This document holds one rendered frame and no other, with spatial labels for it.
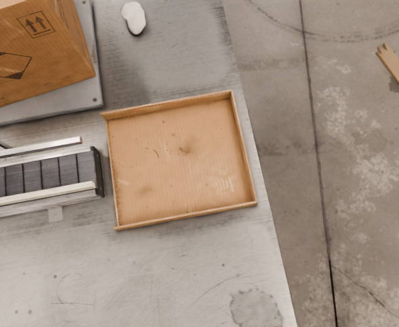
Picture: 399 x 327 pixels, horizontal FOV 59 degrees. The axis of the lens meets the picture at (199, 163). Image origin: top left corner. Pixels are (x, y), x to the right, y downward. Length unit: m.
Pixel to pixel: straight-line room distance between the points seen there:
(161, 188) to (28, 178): 0.28
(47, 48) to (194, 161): 0.38
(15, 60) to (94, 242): 0.40
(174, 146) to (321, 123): 1.10
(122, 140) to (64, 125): 0.14
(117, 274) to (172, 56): 0.52
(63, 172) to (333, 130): 1.31
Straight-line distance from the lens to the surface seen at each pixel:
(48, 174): 0.81
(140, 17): 0.95
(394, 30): 2.16
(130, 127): 0.84
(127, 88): 0.88
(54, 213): 0.84
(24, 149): 0.76
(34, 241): 0.86
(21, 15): 0.71
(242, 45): 1.92
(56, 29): 0.75
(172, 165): 0.79
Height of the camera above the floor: 1.60
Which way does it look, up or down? 75 degrees down
